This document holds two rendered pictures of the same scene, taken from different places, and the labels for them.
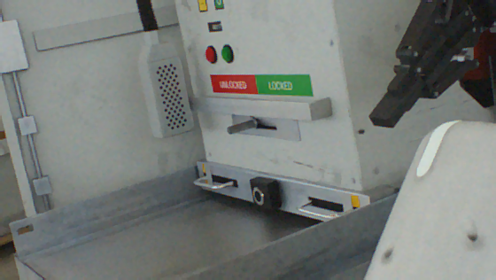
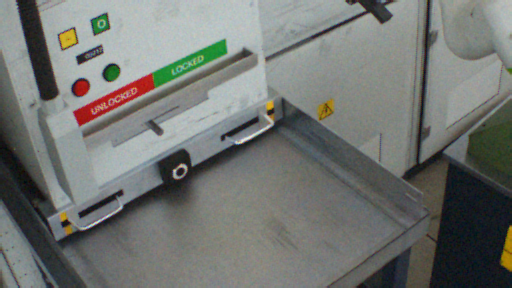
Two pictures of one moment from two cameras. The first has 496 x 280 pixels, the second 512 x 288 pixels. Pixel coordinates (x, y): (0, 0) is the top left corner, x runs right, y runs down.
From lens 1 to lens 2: 1.65 m
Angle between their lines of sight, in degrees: 85
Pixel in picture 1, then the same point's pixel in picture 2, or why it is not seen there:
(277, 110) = (220, 78)
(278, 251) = (340, 141)
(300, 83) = (214, 50)
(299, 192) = (211, 139)
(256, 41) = (158, 39)
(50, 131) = not seen: outside the picture
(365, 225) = (290, 111)
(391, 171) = not seen: hidden behind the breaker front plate
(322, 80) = (239, 36)
